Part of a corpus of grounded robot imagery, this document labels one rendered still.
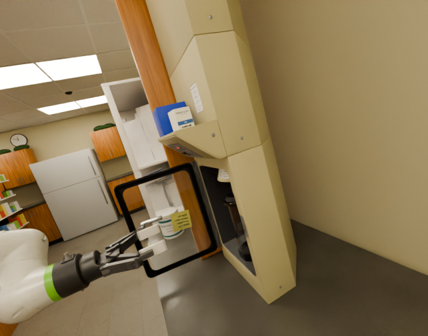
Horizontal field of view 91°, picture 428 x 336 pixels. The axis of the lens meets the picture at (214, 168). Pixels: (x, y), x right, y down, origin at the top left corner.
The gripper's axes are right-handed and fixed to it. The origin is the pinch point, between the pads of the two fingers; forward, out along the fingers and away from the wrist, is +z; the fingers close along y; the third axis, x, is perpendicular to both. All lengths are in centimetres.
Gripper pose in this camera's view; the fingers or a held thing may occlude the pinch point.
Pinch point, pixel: (159, 237)
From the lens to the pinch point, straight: 69.2
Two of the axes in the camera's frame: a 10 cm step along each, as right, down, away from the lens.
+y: -3.8, -0.8, 9.2
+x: 2.7, 9.5, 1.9
